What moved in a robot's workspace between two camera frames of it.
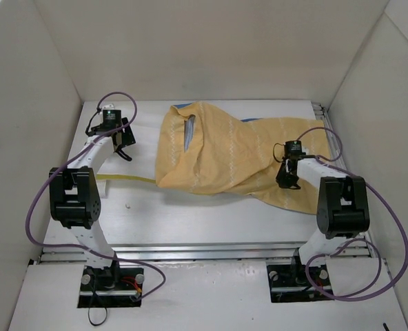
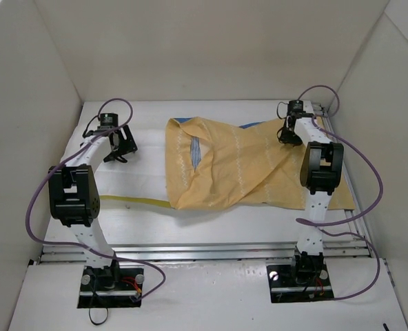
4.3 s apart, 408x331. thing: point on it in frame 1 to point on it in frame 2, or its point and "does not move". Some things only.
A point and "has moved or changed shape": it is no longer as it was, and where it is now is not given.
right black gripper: [286, 173] to [288, 134]
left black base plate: [113, 287] does not move
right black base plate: [289, 283] does not move
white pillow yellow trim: [143, 167] has moved or changed shape
